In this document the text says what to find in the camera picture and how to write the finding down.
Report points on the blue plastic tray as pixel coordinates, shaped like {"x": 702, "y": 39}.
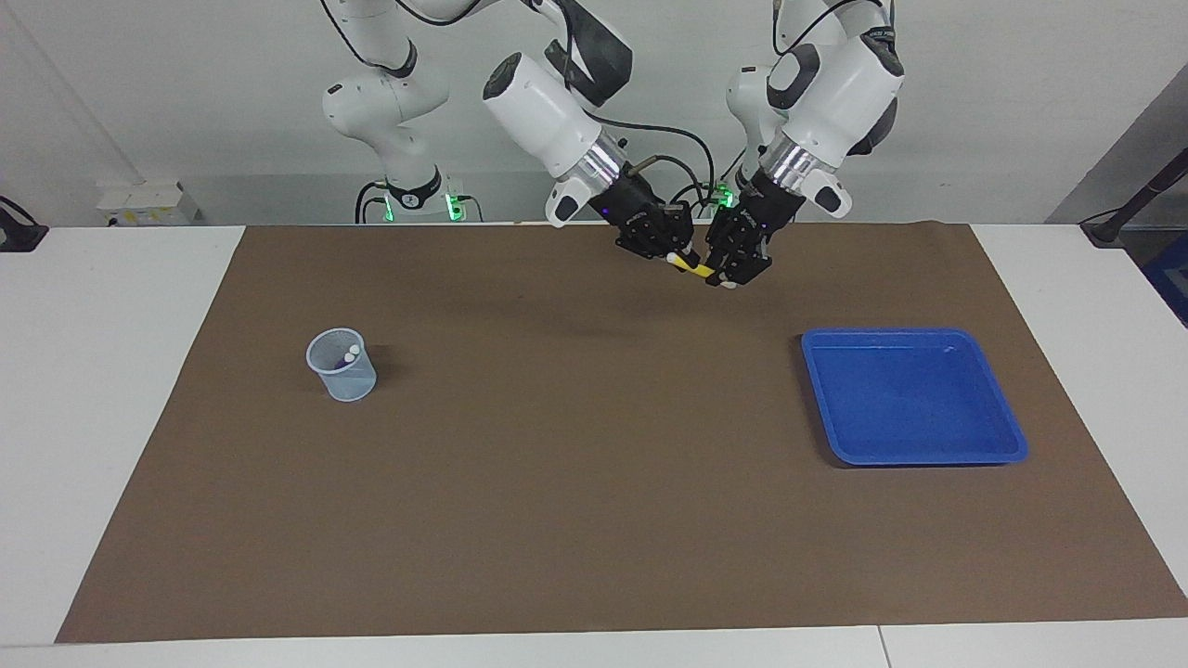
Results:
{"x": 910, "y": 399}

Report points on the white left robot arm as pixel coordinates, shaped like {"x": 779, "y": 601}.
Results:
{"x": 835, "y": 93}

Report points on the purple marker pen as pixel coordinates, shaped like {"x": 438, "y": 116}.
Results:
{"x": 355, "y": 349}

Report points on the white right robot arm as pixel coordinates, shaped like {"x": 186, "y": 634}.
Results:
{"x": 543, "y": 116}

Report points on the black clamp base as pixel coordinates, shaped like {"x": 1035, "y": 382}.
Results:
{"x": 19, "y": 234}

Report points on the white wall socket box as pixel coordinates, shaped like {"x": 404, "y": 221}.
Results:
{"x": 148, "y": 204}

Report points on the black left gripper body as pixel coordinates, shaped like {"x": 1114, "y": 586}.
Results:
{"x": 766, "y": 211}

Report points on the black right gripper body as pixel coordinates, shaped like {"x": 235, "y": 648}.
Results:
{"x": 636, "y": 209}

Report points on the black stand pole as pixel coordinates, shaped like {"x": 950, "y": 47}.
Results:
{"x": 1146, "y": 195}

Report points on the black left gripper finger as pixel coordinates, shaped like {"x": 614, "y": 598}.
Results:
{"x": 756, "y": 262}
{"x": 724, "y": 250}

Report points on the blue crate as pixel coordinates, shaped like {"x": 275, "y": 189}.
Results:
{"x": 1171, "y": 278}

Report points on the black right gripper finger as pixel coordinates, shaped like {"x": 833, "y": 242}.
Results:
{"x": 682, "y": 227}
{"x": 650, "y": 249}

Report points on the brown table mat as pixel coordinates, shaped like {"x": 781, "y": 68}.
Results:
{"x": 594, "y": 464}

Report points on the pale blue mesh pen cup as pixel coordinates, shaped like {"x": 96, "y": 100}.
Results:
{"x": 345, "y": 382}

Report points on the yellow marker pen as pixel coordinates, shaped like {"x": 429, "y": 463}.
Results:
{"x": 694, "y": 269}

